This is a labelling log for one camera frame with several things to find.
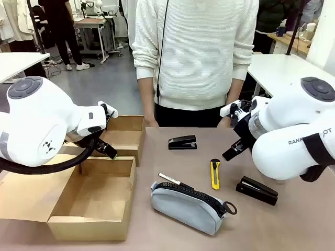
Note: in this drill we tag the wooden top background table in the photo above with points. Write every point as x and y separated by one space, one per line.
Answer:
288 43

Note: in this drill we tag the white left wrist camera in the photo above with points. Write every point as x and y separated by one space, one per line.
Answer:
111 111

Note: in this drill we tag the yellow utility knife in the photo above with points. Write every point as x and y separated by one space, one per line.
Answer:
215 180

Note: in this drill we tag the background person in dark jacket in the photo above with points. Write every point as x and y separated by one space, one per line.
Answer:
269 15

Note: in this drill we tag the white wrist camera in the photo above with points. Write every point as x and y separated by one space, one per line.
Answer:
111 111
227 109

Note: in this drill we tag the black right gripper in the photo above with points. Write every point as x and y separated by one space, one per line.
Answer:
243 128

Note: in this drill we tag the black stand pole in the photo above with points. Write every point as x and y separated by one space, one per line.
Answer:
36 26
296 26

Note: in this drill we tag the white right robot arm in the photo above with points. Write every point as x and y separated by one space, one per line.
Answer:
288 125

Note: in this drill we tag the standing person in black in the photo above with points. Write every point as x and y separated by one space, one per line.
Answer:
62 26

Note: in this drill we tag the person's left hand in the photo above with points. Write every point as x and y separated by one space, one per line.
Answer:
224 124

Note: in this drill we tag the white side table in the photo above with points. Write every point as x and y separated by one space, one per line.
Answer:
15 65
274 68

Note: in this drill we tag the person in white sweater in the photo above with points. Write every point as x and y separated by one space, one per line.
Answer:
196 52

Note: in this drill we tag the black stapler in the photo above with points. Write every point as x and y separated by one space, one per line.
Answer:
183 143
259 193

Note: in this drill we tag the person's left forearm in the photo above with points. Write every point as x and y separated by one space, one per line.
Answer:
234 91

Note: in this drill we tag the hanging white garment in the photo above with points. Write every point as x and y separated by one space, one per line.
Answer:
15 21

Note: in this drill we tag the grey zipper pencil case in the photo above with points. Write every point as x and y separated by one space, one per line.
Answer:
183 209

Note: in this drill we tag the open brown cardboard box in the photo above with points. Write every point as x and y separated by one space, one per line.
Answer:
125 138
91 198

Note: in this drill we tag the person's right forearm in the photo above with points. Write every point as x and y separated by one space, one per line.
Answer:
146 99

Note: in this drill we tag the person's right hand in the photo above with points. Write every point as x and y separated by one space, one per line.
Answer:
151 122

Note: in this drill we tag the white pen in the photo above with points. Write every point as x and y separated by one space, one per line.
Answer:
168 178

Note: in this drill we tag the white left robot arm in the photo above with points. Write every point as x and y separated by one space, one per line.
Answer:
39 117

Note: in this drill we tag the dark blue mug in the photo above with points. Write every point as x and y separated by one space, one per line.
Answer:
280 31

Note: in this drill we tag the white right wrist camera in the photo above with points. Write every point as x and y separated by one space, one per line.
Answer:
227 109

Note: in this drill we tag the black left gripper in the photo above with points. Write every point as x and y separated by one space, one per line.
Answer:
78 138

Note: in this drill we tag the background work desk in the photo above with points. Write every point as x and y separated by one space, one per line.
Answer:
89 26

